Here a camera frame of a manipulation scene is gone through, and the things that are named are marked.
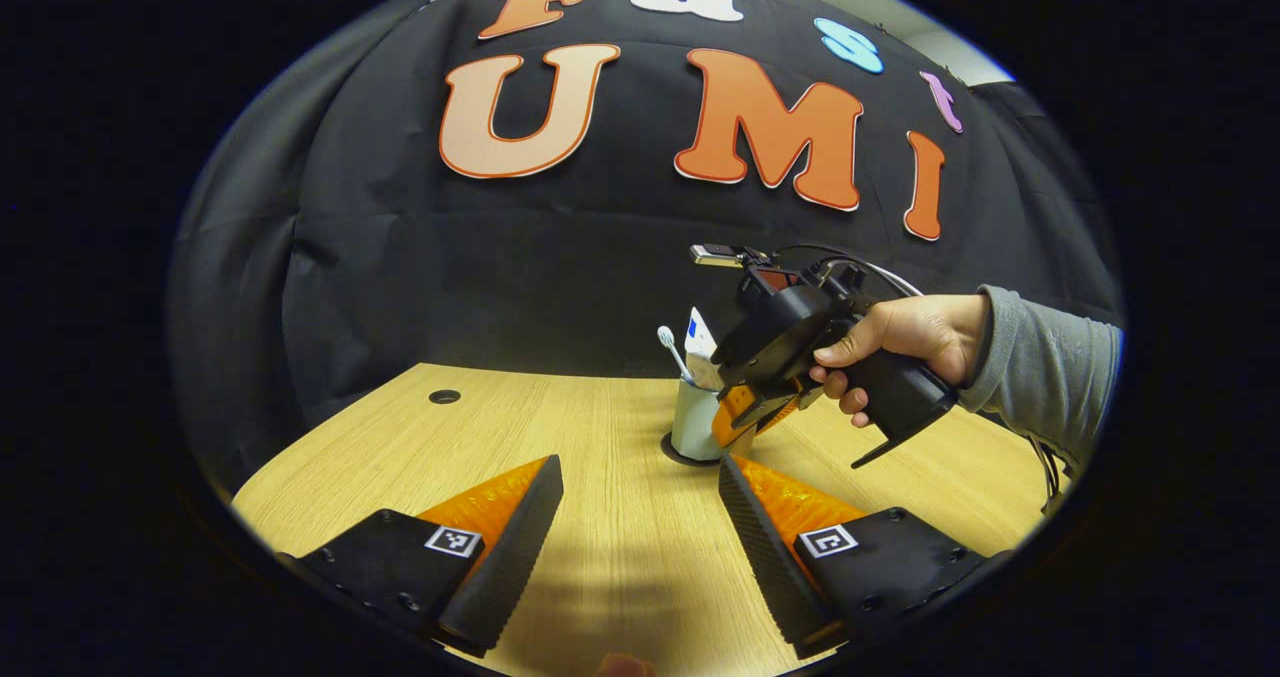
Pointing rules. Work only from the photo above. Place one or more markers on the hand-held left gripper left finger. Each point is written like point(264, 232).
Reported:
point(505, 557)

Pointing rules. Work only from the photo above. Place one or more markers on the black backdrop cloth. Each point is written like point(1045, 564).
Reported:
point(500, 287)

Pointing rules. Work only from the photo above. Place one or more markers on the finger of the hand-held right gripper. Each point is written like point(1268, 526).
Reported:
point(782, 409)
point(732, 422)

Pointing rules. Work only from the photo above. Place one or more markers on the wooden desktop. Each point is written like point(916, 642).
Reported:
point(600, 457)

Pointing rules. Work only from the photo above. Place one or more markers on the dark round coaster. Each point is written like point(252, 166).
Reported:
point(668, 450)

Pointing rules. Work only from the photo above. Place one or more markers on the white toothpaste tube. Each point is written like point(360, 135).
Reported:
point(700, 347)

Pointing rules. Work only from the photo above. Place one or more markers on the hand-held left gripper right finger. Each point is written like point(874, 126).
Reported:
point(765, 557)

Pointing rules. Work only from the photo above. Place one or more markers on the white toothbrush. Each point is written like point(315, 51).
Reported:
point(672, 347)

